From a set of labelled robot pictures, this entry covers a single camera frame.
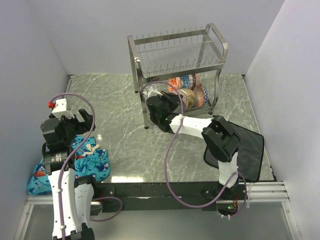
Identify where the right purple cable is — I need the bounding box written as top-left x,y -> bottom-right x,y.
141,81 -> 249,218

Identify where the blue shark print cloth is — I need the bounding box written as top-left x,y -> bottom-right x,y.
27,135 -> 111,196

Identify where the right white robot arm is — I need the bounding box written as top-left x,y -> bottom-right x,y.
146,92 -> 241,200

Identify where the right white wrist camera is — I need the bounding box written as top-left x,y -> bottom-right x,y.
142,86 -> 163,99

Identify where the blue triangle pattern bowl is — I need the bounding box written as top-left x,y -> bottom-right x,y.
180,74 -> 196,90

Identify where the brown floral pattern bowl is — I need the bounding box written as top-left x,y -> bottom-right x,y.
174,89 -> 188,105

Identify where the black microfibre cloth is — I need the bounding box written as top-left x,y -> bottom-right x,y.
203,121 -> 265,183

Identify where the plain white grey bowl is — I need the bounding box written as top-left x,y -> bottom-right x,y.
181,88 -> 196,109

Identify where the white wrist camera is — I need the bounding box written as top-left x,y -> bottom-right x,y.
142,86 -> 163,99
48,98 -> 75,120

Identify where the steel two-tier dish rack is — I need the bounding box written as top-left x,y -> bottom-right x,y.
127,23 -> 229,129

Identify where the red geometric pattern bowl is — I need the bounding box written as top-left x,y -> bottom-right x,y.
193,85 -> 209,107

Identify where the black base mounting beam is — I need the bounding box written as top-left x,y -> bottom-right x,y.
89,181 -> 246,216

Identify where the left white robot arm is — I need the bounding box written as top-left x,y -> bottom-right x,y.
40,109 -> 100,240

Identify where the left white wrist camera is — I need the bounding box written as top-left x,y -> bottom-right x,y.
48,98 -> 75,120

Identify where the orange floral pattern bowl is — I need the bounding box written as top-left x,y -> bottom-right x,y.
168,77 -> 184,92

